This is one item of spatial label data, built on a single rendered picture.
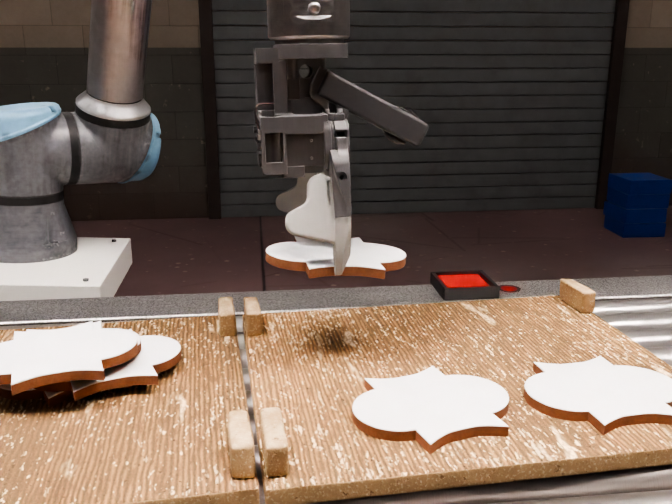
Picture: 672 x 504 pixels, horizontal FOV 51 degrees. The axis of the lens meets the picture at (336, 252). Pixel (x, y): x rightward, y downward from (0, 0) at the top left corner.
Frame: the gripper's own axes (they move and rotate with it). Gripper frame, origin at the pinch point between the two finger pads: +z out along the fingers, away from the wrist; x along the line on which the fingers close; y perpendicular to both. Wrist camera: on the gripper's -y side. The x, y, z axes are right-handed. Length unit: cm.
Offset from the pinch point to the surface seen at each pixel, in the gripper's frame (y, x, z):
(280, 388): 6.7, 8.0, 10.4
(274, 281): -16, -306, 102
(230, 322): 10.8, -4.9, 8.5
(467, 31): -177, -455, -32
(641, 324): -38.5, -5.9, 13.3
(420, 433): -3.2, 19.4, 9.6
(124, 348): 20.4, 5.8, 6.1
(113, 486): 19.9, 21.1, 10.2
